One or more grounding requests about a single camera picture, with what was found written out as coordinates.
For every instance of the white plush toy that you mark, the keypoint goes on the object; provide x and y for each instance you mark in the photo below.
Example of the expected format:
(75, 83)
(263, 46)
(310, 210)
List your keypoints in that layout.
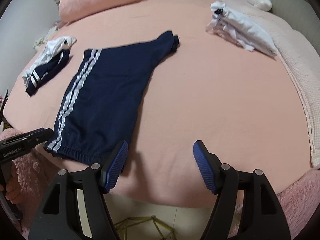
(258, 1)

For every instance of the pile of light clothes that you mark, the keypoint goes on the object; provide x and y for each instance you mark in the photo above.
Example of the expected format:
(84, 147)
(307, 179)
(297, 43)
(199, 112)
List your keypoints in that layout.
(41, 41)

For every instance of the stack of folded white clothes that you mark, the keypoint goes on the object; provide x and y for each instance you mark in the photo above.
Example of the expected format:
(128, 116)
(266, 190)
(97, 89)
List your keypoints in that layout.
(245, 30)

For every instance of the person's left hand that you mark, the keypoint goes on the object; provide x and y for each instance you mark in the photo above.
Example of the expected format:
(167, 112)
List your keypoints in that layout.
(13, 192)

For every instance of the round bed pink sheet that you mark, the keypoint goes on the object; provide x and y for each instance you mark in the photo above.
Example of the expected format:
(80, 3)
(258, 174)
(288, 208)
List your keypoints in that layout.
(212, 100)

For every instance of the pink fluffy rug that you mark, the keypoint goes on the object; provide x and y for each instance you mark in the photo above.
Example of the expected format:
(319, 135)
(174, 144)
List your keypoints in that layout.
(300, 200)

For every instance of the navy striped shorts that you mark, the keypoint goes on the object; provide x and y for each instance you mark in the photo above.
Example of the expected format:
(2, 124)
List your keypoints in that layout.
(47, 72)
(105, 92)

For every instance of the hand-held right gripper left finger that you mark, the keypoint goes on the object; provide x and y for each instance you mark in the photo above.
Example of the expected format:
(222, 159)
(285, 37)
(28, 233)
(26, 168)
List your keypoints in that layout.
(117, 166)

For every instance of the crumpled white clothes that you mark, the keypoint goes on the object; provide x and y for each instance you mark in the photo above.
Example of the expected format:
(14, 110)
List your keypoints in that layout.
(56, 46)

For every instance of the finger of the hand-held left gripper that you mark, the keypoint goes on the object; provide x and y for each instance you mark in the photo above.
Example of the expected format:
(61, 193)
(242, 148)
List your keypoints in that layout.
(25, 142)

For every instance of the grey padded headboard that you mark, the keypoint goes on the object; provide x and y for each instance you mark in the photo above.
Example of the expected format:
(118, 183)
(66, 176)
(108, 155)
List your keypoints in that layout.
(295, 5)

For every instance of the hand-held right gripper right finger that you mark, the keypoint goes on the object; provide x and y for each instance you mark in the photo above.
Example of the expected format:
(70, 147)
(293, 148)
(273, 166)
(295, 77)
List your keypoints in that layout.
(203, 168)

